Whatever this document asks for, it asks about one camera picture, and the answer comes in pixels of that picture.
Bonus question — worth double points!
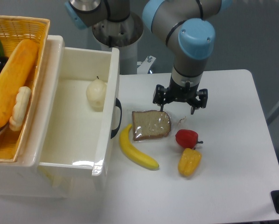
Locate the orange baguette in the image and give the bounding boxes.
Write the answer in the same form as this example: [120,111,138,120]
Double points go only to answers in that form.
[0,39,39,128]

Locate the cream bread roll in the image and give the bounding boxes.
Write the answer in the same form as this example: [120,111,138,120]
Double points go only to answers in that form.
[9,86,31,132]

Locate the wrapped bread slice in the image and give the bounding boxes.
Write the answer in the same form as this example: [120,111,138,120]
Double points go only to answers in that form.
[132,110,172,141]

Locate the yellow bell pepper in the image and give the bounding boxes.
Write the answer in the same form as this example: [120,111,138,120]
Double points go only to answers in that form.
[178,148,202,177]

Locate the white top drawer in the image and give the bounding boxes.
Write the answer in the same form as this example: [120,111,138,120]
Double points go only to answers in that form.
[40,48,121,182]

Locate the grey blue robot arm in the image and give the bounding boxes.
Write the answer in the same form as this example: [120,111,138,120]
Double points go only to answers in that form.
[65,0,232,112]

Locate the red bell pepper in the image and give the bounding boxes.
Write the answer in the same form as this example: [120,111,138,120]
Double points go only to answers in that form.
[175,129,203,149]

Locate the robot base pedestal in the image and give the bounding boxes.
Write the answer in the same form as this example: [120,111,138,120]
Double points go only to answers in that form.
[92,12,144,75]

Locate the white drawer cabinet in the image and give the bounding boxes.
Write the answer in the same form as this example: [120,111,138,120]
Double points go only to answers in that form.
[0,35,95,198]

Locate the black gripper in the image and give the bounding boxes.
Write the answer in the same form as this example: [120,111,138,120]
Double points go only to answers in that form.
[153,78,208,115]

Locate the yellow banana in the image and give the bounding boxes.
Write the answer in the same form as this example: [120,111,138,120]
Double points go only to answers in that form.
[119,124,159,170]

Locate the white pear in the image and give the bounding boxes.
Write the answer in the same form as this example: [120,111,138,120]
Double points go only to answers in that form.
[86,76,107,112]

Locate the yellow wicker basket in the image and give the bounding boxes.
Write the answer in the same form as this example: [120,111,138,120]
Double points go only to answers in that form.
[0,15,50,163]

